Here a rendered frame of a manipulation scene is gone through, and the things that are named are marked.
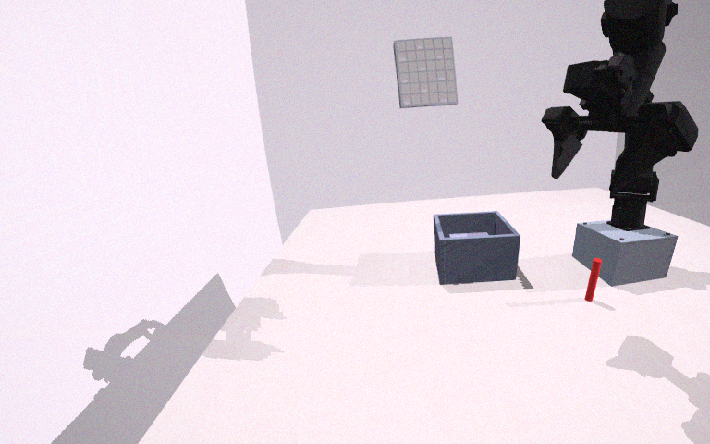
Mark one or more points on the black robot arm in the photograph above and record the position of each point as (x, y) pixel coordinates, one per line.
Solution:
(635, 29)

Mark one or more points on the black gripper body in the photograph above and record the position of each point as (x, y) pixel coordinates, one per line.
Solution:
(672, 117)

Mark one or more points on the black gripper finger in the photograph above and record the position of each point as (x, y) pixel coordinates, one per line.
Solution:
(565, 148)
(648, 145)

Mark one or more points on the red peg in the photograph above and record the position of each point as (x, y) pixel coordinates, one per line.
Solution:
(593, 279)

